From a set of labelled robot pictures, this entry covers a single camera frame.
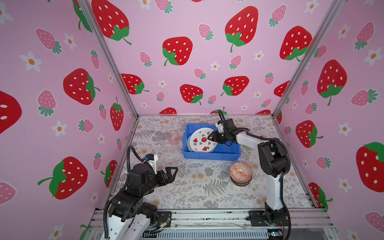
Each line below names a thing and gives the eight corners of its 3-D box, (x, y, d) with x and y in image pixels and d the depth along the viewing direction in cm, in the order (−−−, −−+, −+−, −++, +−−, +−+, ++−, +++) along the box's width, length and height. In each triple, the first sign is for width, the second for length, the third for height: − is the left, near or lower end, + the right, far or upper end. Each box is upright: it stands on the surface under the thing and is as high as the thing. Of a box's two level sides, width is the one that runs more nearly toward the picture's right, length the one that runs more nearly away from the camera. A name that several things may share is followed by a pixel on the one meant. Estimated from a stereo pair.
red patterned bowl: (230, 189, 86) (234, 182, 77) (227, 170, 93) (230, 162, 84) (249, 189, 86) (255, 182, 77) (245, 170, 93) (250, 162, 84)
